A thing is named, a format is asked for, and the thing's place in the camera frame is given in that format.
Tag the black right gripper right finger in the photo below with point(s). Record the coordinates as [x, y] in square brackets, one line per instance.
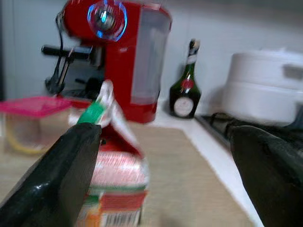
[274, 179]

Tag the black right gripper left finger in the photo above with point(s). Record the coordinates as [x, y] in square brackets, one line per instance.
[52, 179]

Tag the red green white carton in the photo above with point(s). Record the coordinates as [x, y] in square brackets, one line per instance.
[118, 170]

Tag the clear container pink lid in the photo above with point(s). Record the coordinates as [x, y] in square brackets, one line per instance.
[28, 123]

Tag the steel gas stove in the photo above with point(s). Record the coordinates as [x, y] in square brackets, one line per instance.
[220, 125]

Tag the white cooking pot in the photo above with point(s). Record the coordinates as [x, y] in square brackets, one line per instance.
[260, 89]

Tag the dark green liqueur bottle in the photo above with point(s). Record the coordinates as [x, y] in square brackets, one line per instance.
[185, 94]

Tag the red coffee machine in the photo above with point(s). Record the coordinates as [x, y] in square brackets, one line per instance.
[118, 71]

